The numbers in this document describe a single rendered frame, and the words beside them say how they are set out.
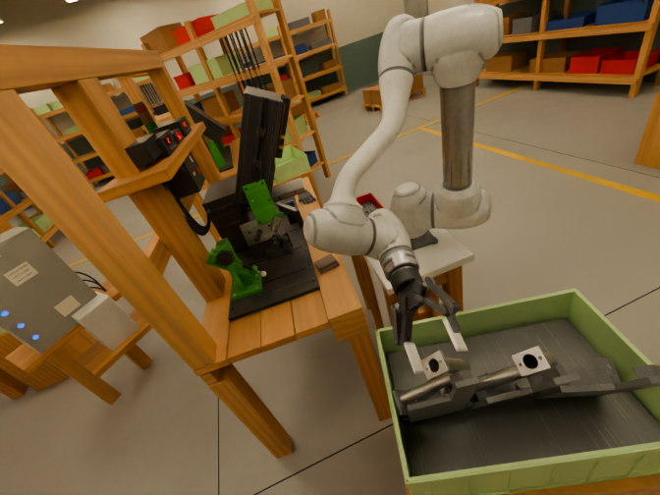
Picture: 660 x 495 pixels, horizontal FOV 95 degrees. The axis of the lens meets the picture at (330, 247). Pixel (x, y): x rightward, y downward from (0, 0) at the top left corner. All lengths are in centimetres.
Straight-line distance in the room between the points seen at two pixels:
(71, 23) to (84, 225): 1007
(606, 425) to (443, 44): 102
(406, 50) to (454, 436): 104
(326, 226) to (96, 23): 1033
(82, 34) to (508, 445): 1093
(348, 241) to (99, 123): 94
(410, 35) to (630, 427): 111
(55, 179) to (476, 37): 109
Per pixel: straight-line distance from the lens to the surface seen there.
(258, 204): 158
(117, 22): 1074
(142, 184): 125
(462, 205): 125
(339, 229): 71
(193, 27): 487
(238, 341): 133
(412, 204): 128
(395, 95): 95
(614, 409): 110
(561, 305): 119
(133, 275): 107
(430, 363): 69
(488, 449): 98
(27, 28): 1126
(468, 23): 100
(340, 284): 130
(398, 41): 103
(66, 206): 101
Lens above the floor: 176
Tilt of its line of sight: 34 degrees down
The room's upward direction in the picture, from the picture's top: 19 degrees counter-clockwise
